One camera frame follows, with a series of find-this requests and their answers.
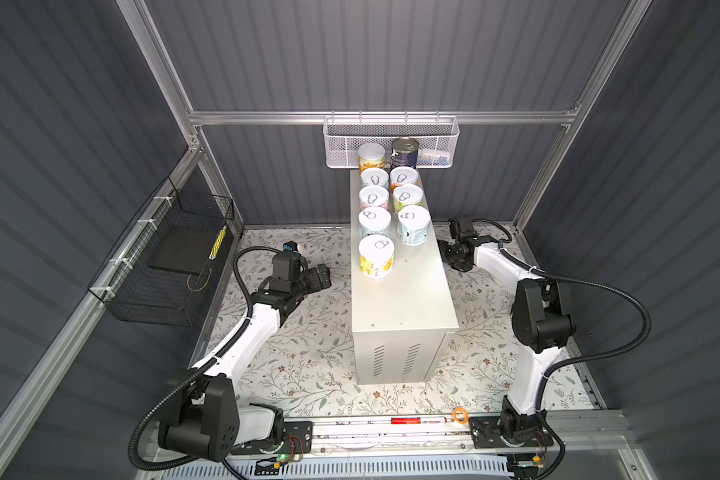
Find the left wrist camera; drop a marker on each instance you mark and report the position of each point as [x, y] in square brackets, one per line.
[291, 246]

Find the white top can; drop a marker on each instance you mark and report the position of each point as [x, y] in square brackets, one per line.
[374, 220]

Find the yellow highlighter pen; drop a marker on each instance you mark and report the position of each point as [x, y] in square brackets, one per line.
[217, 243]

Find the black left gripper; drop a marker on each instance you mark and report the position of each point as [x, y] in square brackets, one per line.
[314, 284]

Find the green label can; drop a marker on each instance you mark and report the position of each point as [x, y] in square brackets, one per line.
[407, 195]

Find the white metal cabinet counter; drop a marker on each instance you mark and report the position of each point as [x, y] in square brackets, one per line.
[402, 322]

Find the light teal can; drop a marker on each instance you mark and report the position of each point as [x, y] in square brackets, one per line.
[374, 176]

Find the dark blue tin can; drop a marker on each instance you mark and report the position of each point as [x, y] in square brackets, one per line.
[404, 152]

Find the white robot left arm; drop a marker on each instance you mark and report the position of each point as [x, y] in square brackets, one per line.
[201, 418]

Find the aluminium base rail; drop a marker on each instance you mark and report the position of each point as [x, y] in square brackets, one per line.
[301, 436]

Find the orange yellow fruit can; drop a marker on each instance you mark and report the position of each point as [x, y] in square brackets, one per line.
[371, 155]

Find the black wire wall basket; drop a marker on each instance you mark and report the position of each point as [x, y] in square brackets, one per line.
[163, 275]

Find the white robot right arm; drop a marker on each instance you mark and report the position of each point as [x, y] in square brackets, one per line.
[540, 320]

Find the white wire mesh basket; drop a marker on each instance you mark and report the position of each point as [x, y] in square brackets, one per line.
[345, 133]

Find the pink label can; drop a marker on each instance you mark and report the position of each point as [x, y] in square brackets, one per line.
[374, 196]
[403, 175]

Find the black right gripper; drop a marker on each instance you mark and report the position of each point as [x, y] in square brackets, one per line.
[443, 245]

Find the can with pull tab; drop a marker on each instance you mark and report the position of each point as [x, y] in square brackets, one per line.
[413, 225]

